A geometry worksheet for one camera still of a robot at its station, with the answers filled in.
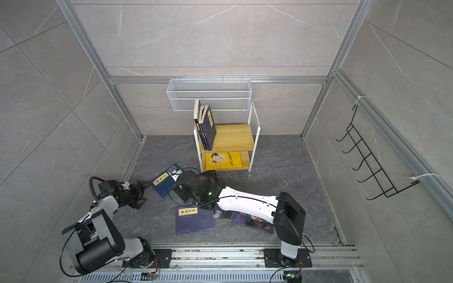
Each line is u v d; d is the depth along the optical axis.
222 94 1.00
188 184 0.53
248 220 0.83
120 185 0.75
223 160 1.01
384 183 0.61
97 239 0.44
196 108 0.75
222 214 0.84
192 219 0.84
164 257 0.73
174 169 0.61
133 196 0.77
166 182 0.97
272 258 0.73
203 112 0.77
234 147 0.88
